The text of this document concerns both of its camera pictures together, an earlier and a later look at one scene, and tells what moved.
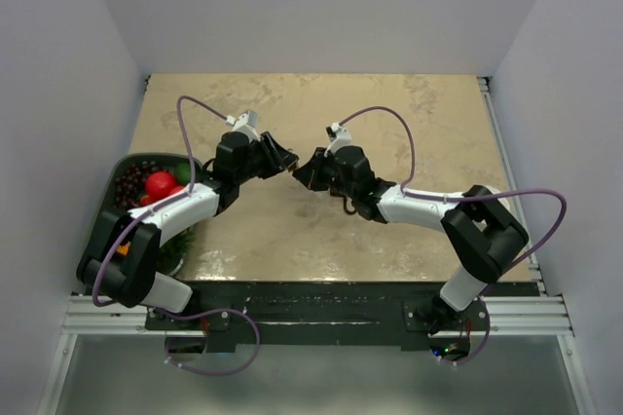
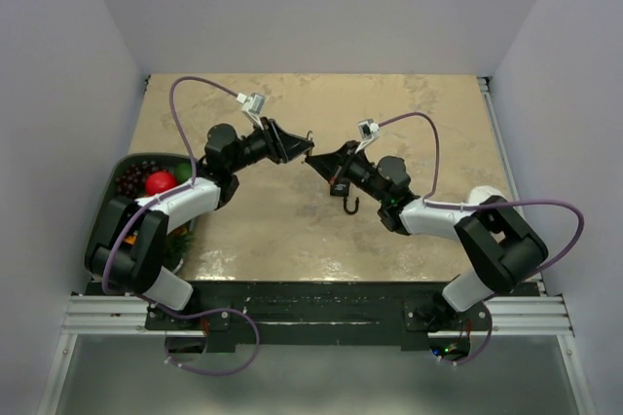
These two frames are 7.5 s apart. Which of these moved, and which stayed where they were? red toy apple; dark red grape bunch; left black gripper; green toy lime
Moved: left black gripper
Stayed: dark red grape bunch; green toy lime; red toy apple
